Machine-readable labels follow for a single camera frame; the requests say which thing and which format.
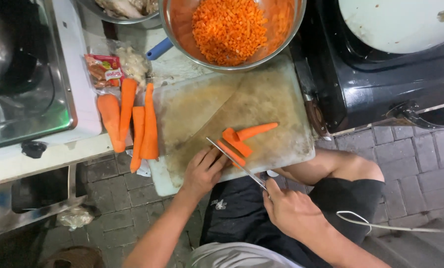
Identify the person's black shorts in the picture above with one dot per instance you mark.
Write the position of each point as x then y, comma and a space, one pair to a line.
240, 219

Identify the brown rounded object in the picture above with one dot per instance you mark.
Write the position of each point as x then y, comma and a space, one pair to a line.
73, 258

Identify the crumpled clear plastic bag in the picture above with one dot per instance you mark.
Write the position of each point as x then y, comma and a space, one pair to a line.
75, 217

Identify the person's left hand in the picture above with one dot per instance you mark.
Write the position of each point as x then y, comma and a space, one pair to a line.
201, 175

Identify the red seasoning packet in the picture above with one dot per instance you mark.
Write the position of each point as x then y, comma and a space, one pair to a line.
103, 70

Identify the thick peeled carrot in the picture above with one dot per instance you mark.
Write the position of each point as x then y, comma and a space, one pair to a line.
111, 119

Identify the white and steel gas stove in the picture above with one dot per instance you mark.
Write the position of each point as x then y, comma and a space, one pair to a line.
77, 74

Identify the tapered carrot tip piece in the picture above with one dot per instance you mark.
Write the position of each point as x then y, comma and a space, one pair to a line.
257, 130

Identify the short halved carrot piece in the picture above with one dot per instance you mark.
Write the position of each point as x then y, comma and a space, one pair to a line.
238, 143

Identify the black pot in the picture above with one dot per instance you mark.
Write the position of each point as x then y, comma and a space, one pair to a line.
17, 48

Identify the white paper scrap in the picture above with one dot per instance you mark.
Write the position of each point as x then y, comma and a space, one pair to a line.
144, 169

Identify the person's right hand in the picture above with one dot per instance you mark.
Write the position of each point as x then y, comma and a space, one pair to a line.
296, 214

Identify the white pan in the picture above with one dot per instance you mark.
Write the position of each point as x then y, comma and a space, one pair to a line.
389, 26

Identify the person's bare knee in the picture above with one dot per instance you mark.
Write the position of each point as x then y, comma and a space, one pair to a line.
337, 165

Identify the heap of diced carrot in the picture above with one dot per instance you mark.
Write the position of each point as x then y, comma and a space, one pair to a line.
227, 29

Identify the long pointed peeled carrot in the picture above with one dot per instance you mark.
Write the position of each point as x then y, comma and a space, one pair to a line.
150, 130

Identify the medium peeled carrot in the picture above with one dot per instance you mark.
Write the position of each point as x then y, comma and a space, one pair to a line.
127, 104

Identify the steel bowl with raw chicken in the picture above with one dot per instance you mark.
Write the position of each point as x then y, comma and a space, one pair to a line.
121, 9

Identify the black stove knob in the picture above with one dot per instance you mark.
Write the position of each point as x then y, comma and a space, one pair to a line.
33, 149

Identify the metal shelf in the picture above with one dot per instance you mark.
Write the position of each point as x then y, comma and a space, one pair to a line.
28, 201

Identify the worn white cutting board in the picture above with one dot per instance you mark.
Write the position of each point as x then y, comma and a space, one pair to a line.
266, 96

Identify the person's left fingers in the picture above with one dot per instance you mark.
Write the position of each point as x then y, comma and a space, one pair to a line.
209, 158

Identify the large steel mixing bowl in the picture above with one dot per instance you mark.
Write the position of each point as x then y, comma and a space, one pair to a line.
281, 33

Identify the long halved carrot piece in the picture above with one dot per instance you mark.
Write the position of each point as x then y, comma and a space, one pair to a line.
234, 156

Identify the black gas stove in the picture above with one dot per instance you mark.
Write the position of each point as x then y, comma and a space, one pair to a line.
363, 93

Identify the clear bag of garlic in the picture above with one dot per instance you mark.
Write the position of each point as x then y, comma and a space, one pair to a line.
132, 61

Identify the person's grey shirt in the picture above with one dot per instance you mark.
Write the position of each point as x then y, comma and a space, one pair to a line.
237, 257

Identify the thin short peeled carrot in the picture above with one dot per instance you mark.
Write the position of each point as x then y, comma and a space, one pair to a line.
137, 137

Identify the steel kitchen knife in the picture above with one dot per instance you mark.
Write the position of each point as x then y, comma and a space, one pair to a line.
240, 167

